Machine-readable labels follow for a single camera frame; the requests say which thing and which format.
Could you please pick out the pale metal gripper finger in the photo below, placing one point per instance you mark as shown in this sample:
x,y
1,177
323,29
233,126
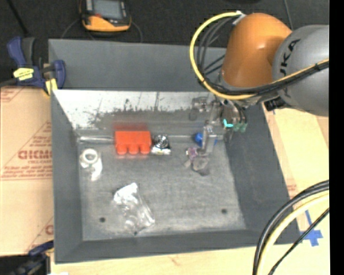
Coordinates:
x,y
215,140
207,136

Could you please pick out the small blue object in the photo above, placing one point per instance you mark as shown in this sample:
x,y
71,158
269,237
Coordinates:
x,y
197,138

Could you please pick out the purple and clear crumpled wrapper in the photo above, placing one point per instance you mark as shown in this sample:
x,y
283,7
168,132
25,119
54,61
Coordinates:
x,y
197,160

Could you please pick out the grey metal bin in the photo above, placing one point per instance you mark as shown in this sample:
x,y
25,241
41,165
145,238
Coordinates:
x,y
172,199

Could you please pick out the orange toy block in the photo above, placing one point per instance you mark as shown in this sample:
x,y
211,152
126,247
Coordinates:
x,y
132,140

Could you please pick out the clear plastic bag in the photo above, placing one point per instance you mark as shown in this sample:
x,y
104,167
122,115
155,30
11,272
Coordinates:
x,y
133,208

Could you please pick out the white plastic bottle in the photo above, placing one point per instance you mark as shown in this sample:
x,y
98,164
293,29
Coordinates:
x,y
91,159

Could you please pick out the brown cardboard board, red print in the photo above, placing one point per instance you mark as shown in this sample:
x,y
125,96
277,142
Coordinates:
x,y
23,182

